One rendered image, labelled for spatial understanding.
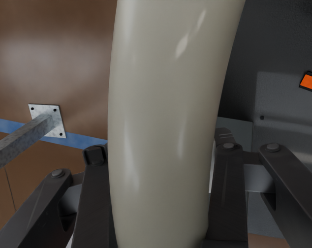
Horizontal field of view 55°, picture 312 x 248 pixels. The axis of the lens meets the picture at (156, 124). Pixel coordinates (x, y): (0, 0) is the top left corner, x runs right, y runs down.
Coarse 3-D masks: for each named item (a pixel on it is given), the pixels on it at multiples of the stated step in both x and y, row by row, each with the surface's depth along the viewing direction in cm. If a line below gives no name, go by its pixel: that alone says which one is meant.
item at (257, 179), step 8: (216, 128) 18; (224, 128) 17; (216, 136) 17; (224, 136) 16; (232, 136) 16; (216, 144) 16; (248, 152) 14; (248, 160) 14; (256, 160) 13; (248, 168) 13; (256, 168) 13; (264, 168) 13; (248, 176) 13; (256, 176) 13; (264, 176) 13; (248, 184) 14; (256, 184) 13; (264, 184) 13; (272, 184) 13; (264, 192) 13; (272, 192) 13
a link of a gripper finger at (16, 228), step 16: (48, 176) 14; (64, 176) 14; (32, 192) 13; (48, 192) 13; (64, 192) 13; (32, 208) 12; (48, 208) 12; (16, 224) 11; (32, 224) 11; (48, 224) 12; (64, 224) 14; (0, 240) 10; (16, 240) 10; (32, 240) 11; (48, 240) 12; (64, 240) 13
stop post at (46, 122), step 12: (36, 108) 166; (48, 108) 164; (36, 120) 161; (48, 120) 163; (60, 120) 165; (12, 132) 149; (24, 132) 148; (36, 132) 155; (48, 132) 172; (60, 132) 169; (0, 144) 138; (12, 144) 140; (24, 144) 147; (0, 156) 134; (12, 156) 140; (0, 168) 134
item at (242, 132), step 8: (224, 120) 131; (232, 120) 131; (240, 120) 132; (232, 128) 124; (240, 128) 125; (248, 128) 125; (240, 136) 119; (248, 136) 119; (240, 144) 114; (248, 144) 114; (248, 192) 90; (248, 200) 87; (208, 208) 83; (248, 208) 85
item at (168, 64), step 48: (144, 0) 6; (192, 0) 6; (240, 0) 6; (144, 48) 6; (192, 48) 6; (144, 96) 7; (192, 96) 7; (144, 144) 7; (192, 144) 7; (144, 192) 8; (192, 192) 8; (144, 240) 8; (192, 240) 8
